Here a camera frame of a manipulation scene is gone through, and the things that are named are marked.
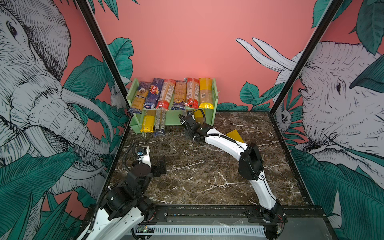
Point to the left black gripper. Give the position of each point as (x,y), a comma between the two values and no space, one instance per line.
(162,166)

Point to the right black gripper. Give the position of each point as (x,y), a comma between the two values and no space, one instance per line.
(187,130)

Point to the clear white label spaghetti bag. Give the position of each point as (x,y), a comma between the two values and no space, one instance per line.
(160,123)

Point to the blue-end yellow spaghetti bag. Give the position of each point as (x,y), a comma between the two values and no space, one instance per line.
(180,94)

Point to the yellow spaghetti bag long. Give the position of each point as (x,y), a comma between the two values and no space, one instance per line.
(206,98)

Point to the red spaghetti bag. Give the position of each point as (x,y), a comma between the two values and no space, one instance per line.
(166,94)
(193,93)

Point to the yellow label spaghetti bag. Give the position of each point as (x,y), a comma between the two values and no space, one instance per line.
(148,122)

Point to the dark blue pasta box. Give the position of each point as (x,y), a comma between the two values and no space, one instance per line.
(154,94)

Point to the blue yellow spaghetti bag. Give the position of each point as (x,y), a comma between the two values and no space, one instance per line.
(139,98)

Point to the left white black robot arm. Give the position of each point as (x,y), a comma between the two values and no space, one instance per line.
(123,207)

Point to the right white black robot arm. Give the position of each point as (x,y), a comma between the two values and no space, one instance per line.
(250,163)

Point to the green two-tier shelf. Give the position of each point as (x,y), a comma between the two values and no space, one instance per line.
(172,118)

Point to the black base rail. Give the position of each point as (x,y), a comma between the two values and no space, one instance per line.
(298,217)

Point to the left black frame post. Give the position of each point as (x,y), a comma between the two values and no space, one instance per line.
(100,40)

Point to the black frame post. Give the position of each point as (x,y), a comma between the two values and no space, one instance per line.
(100,40)
(325,21)

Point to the right black frame post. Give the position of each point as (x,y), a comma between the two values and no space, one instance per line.
(325,21)

